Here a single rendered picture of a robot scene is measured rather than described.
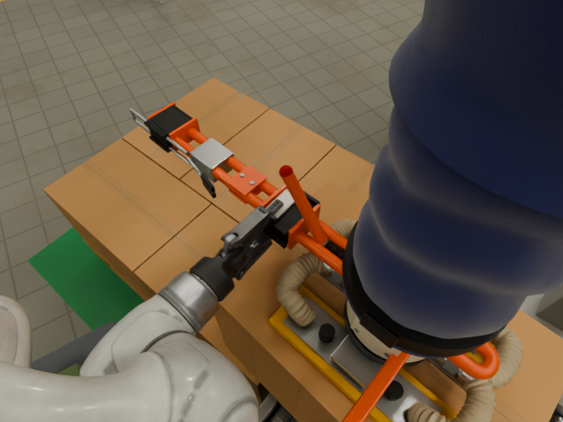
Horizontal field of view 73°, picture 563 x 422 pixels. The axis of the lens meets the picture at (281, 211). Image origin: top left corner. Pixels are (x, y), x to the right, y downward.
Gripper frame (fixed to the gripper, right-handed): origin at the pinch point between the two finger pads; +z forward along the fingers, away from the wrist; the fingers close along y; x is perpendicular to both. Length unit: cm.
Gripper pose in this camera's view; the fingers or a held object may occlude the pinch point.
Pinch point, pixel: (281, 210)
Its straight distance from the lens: 72.1
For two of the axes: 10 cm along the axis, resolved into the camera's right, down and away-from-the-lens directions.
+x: 7.7, 5.2, -3.7
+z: 6.4, -6.2, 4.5
